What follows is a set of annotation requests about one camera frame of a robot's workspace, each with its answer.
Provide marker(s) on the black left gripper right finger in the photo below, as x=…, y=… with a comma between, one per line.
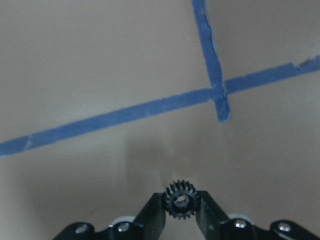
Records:
x=215, y=224

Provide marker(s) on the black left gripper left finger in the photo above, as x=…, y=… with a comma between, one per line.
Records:
x=147, y=225

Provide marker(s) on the small black bearing gear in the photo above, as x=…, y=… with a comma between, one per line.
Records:
x=181, y=199

